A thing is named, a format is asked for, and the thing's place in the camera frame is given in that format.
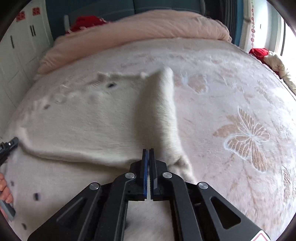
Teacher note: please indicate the pink floral bed blanket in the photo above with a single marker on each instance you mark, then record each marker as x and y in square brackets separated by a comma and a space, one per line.
[236, 119]

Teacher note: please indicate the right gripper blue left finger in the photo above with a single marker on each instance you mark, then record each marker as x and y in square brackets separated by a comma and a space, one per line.
[144, 172]

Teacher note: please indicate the white wardrobe with red stickers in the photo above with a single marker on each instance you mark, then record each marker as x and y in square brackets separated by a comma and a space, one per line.
[22, 47]

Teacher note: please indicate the red pillow at headboard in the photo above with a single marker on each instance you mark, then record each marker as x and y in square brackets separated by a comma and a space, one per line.
[84, 22]

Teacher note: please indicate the pink folded duvet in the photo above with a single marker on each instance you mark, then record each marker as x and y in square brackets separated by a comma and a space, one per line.
[156, 24]

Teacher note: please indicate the red and cream clothes pile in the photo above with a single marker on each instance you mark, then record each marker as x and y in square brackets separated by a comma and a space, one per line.
[277, 64]

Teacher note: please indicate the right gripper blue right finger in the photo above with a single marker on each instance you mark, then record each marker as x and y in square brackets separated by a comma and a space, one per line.
[153, 175]

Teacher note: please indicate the person's left hand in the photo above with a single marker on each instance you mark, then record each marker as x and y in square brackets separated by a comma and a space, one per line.
[5, 191]

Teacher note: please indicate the cream knit sweater black hearts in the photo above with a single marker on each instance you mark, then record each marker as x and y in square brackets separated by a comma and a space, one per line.
[87, 130]

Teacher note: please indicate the dark teal upholstered headboard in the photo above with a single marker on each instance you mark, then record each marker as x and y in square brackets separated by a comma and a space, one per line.
[115, 10]

